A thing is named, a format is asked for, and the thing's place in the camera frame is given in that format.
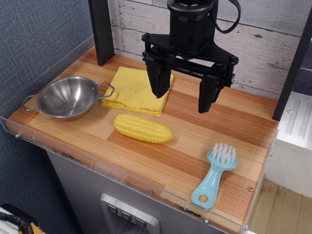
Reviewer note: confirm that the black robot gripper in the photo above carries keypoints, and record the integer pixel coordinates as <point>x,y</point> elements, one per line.
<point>189,48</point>

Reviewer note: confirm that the yellow cloth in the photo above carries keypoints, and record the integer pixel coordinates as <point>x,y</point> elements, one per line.
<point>133,93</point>

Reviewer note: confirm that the yellow plastic corn cob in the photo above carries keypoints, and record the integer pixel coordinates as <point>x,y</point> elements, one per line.
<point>142,129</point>

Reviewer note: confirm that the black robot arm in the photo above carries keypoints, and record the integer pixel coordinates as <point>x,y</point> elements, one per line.
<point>189,5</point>

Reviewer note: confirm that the light blue dish brush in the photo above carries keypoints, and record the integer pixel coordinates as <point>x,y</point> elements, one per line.
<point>222,158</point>

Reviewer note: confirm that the white toy sink counter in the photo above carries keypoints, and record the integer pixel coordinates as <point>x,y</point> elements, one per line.
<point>289,163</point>

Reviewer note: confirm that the clear acrylic table guard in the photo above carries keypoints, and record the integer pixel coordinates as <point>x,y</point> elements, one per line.
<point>170,170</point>

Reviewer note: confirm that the grey toy fridge cabinet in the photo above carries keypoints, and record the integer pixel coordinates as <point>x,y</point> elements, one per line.
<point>83,188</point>

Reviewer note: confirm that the silver dispenser button panel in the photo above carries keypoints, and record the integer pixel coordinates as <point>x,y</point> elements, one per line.
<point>123,218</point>

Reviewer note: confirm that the black and yellow bag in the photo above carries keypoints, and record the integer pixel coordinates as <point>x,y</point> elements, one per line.
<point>15,221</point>

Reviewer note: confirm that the left dark vertical post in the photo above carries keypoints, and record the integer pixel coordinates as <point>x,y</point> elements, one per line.
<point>102,30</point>

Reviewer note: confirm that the dark vertical post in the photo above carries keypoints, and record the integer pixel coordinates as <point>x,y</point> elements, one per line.
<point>294,68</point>
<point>102,30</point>

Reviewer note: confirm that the stainless steel two-handled bowl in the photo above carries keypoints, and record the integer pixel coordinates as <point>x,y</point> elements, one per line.
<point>68,98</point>

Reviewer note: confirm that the right dark vertical post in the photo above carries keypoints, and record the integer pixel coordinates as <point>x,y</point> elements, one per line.
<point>294,68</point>

